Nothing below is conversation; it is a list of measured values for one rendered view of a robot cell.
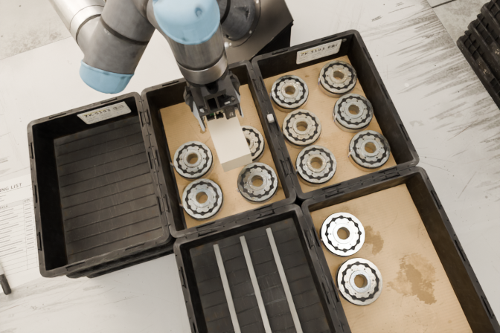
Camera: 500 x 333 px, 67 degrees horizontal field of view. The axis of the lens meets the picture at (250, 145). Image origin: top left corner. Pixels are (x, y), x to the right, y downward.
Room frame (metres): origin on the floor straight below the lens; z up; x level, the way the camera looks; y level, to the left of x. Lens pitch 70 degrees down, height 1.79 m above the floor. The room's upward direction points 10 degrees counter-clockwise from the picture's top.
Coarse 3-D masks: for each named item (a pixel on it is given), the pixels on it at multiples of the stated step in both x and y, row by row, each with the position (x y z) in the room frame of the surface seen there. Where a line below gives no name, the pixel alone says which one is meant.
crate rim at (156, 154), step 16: (240, 64) 0.55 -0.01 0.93; (176, 80) 0.53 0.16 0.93; (256, 80) 0.49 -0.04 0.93; (144, 96) 0.50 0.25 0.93; (256, 96) 0.45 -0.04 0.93; (144, 112) 0.46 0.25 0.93; (272, 128) 0.35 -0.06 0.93; (272, 144) 0.31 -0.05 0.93; (160, 160) 0.32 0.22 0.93; (160, 176) 0.28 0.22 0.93; (288, 176) 0.23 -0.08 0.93; (256, 208) 0.17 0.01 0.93; (272, 208) 0.16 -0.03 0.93; (208, 224) 0.15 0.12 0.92
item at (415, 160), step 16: (352, 32) 0.59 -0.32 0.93; (288, 48) 0.57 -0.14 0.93; (256, 64) 0.54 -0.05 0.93; (368, 64) 0.48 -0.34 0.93; (384, 96) 0.39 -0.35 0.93; (272, 112) 0.39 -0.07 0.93; (400, 128) 0.30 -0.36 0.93; (288, 160) 0.27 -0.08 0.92; (416, 160) 0.21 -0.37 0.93; (368, 176) 0.19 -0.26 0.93; (320, 192) 0.18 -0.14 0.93
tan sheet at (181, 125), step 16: (240, 96) 0.51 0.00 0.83; (176, 112) 0.49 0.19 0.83; (256, 112) 0.45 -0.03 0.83; (176, 128) 0.44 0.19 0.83; (192, 128) 0.44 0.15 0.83; (256, 128) 0.40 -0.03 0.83; (176, 144) 0.40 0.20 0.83; (208, 144) 0.38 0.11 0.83; (192, 160) 0.34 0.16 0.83; (272, 160) 0.30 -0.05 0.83; (176, 176) 0.31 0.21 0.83; (208, 176) 0.29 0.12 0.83; (224, 176) 0.28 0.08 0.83; (224, 192) 0.24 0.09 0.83; (224, 208) 0.20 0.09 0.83; (240, 208) 0.19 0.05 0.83; (192, 224) 0.17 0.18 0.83
